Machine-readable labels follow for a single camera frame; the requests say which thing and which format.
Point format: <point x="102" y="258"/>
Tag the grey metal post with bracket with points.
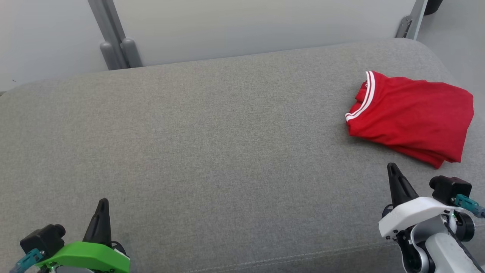
<point x="416" y="19"/>

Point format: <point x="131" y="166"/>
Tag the red jersey with white sleeves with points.
<point x="413" y="110"/>

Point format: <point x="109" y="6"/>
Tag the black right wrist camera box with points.
<point x="451" y="187"/>

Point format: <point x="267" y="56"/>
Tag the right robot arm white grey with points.
<point x="443" y="250"/>

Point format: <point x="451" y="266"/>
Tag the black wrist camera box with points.
<point x="451" y="187"/>
<point x="41" y="239"/>

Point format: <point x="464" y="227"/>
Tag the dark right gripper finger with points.
<point x="399" y="189"/>

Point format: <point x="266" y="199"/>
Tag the black round object on floor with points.
<point x="432" y="5"/>

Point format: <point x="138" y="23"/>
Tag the dark grey partition post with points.
<point x="111" y="38"/>

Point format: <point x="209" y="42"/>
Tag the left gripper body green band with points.
<point x="87" y="256"/>

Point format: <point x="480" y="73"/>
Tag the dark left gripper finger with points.
<point x="100" y="227"/>

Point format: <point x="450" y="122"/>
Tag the grey fabric sofa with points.
<point x="189" y="151"/>

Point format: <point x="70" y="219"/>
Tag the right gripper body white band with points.
<point x="409" y="216"/>

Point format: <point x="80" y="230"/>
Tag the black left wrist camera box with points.
<point x="41" y="239"/>

